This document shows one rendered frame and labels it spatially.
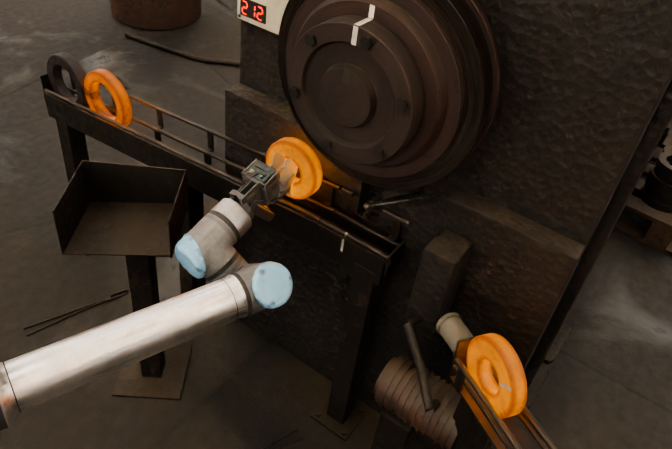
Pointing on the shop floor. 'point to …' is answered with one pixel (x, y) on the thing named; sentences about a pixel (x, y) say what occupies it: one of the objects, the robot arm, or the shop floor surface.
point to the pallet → (653, 201)
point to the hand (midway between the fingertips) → (293, 162)
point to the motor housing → (412, 407)
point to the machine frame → (488, 156)
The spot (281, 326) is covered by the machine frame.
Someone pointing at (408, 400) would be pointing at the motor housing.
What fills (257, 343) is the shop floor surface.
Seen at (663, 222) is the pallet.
